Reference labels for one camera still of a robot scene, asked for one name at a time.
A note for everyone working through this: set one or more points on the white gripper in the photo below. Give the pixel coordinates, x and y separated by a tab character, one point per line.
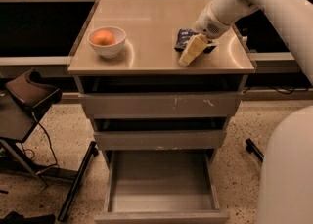
207	24

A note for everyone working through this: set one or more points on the blue chip bag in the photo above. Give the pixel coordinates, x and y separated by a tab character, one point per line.
184	35

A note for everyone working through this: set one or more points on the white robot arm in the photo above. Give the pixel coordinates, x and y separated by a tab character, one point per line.
286	181

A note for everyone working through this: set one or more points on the top drawer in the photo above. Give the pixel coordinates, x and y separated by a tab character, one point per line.
159	105

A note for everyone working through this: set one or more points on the steel drawer cabinet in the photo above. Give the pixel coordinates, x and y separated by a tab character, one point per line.
148	63

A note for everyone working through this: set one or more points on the middle drawer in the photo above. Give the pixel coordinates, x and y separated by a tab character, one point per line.
160	140

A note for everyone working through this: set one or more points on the open bottom drawer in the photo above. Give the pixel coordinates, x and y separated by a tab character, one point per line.
161	187

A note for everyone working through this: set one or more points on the white ceramic bowl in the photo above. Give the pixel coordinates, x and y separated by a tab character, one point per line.
113	50

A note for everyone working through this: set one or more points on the orange fruit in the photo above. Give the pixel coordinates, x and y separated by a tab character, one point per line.
103	38

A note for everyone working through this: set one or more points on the black device on table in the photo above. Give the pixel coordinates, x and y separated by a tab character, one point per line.
33	95

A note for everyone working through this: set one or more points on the dark side table left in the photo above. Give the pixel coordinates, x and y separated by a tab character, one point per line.
15	127

